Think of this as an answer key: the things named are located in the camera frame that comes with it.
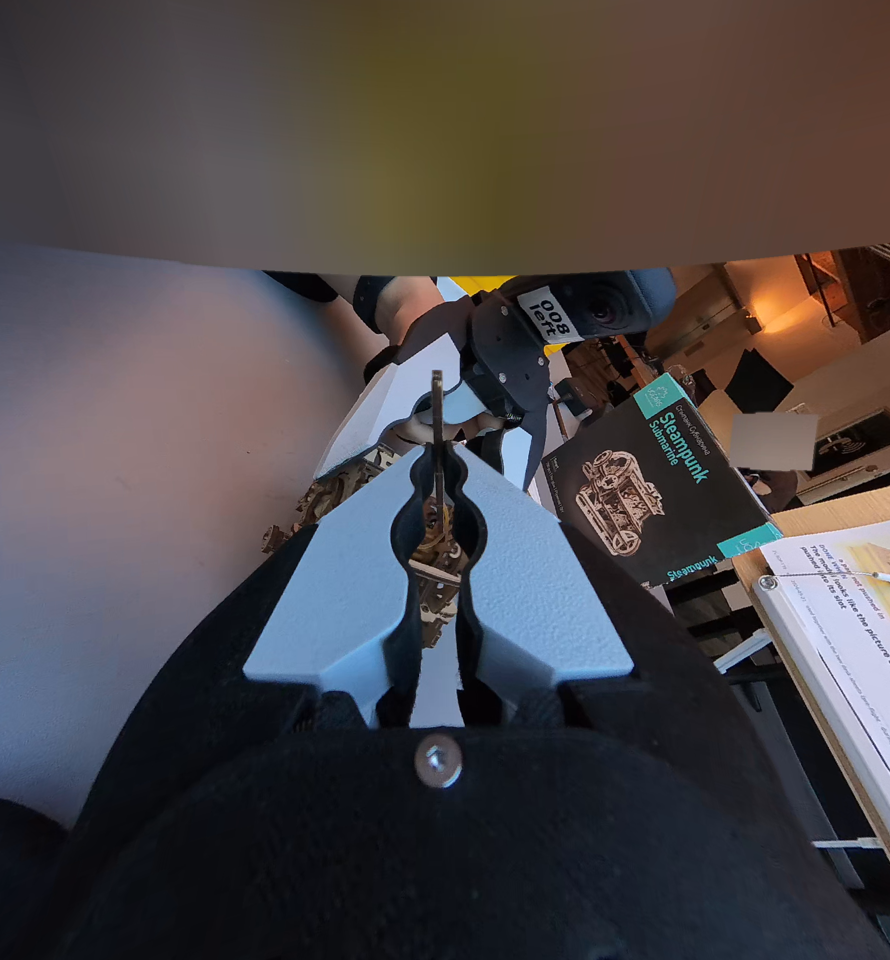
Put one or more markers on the wooden mechanical model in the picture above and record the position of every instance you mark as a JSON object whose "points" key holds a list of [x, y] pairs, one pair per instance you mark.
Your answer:
{"points": [[325, 491]]}

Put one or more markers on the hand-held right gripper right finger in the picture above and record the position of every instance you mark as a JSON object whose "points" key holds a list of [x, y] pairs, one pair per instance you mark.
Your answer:
{"points": [[542, 600]]}

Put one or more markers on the black fabric panel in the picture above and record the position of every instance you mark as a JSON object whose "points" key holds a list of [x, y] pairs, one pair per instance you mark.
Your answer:
{"points": [[752, 382]]}

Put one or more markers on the black model kit box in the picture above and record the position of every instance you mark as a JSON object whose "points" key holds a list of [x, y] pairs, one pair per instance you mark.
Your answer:
{"points": [[639, 487]]}

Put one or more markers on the person's left hand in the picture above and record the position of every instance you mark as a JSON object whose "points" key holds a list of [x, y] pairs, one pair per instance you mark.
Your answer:
{"points": [[411, 304]]}

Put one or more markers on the thin wooden stick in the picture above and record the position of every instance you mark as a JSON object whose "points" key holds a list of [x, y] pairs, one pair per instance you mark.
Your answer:
{"points": [[437, 405]]}

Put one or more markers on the person's dark clothing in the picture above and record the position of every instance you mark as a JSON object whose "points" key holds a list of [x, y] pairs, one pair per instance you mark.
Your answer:
{"points": [[2, 885]]}

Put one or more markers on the printed task sheet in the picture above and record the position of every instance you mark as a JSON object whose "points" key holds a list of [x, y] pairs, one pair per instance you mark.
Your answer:
{"points": [[864, 637]]}

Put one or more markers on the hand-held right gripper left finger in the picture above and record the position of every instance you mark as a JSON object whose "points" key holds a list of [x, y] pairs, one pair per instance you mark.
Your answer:
{"points": [[325, 600]]}

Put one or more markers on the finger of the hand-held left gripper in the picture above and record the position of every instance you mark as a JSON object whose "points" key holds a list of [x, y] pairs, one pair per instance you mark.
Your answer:
{"points": [[392, 405], [520, 457]]}

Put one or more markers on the yellow plastic storage bin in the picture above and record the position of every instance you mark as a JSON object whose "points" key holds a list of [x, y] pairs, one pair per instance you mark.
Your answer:
{"points": [[482, 283]]}

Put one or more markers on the wooden display stand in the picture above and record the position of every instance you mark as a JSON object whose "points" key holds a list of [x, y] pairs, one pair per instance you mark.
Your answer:
{"points": [[827, 517]]}

